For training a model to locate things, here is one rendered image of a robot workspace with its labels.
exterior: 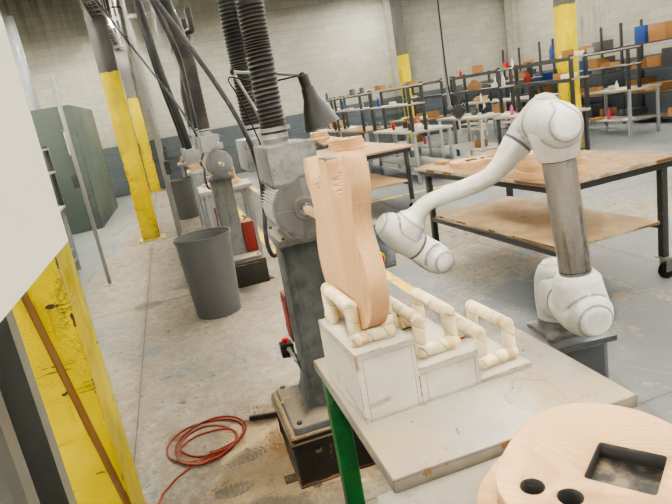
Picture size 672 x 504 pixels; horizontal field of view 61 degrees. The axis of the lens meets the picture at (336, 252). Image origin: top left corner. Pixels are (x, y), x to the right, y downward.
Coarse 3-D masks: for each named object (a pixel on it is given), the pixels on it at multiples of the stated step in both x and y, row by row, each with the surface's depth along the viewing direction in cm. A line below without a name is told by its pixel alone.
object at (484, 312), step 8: (472, 304) 158; (480, 304) 156; (472, 312) 158; (480, 312) 153; (488, 312) 151; (496, 312) 149; (488, 320) 151; (496, 320) 147; (504, 320) 144; (512, 320) 145
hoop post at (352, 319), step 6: (348, 312) 128; (354, 312) 129; (348, 318) 129; (354, 318) 129; (348, 324) 130; (354, 324) 129; (348, 330) 130; (354, 330) 130; (360, 330) 130; (348, 336) 131
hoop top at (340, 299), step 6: (324, 288) 143; (330, 288) 140; (336, 288) 140; (324, 294) 143; (330, 294) 138; (336, 294) 135; (342, 294) 134; (336, 300) 134; (342, 300) 131; (348, 300) 130; (342, 306) 130; (348, 306) 128; (354, 306) 129
